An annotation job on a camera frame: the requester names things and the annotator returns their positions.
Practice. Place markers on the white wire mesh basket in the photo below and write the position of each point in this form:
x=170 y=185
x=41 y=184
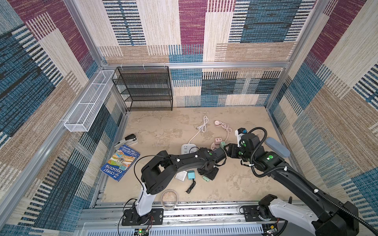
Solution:
x=87 y=109

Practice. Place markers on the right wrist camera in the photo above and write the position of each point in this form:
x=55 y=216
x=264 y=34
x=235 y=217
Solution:
x=239 y=133

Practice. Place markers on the blue illustrated book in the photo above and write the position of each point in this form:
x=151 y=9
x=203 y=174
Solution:
x=120 y=162

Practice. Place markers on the black grey stapler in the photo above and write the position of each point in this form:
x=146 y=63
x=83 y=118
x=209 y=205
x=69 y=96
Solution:
x=128 y=140

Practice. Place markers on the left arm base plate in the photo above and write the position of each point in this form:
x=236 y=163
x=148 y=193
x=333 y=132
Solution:
x=132 y=218

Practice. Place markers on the white flat charger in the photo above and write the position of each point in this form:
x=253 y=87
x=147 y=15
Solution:
x=181 y=175

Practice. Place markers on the pink charger plug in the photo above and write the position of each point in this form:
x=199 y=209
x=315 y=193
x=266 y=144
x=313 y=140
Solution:
x=218 y=141

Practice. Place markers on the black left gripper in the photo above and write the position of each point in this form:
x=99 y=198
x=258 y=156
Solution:
x=211 y=176

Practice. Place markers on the green charger plug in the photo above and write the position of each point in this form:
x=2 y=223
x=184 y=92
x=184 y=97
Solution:
x=206 y=179
x=223 y=144

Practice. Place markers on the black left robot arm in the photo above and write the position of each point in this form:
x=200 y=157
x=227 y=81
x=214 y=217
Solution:
x=163 y=167

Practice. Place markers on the blue grey glasses case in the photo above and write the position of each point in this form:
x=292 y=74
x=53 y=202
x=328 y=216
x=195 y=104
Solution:
x=277 y=147

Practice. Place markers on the black wire shelf rack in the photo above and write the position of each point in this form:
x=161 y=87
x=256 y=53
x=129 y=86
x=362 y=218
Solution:
x=144 y=88

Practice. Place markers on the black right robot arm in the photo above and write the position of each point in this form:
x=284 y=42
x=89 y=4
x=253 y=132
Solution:
x=327 y=216

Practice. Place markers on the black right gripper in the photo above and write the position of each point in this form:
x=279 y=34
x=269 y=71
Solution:
x=232 y=149

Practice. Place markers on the pink round power strip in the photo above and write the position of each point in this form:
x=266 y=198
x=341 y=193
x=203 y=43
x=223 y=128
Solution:
x=214 y=146

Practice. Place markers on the white square power strip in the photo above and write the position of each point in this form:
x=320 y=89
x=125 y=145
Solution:
x=188 y=148

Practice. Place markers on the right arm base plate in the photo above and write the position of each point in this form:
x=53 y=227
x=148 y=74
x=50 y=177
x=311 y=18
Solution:
x=258 y=213

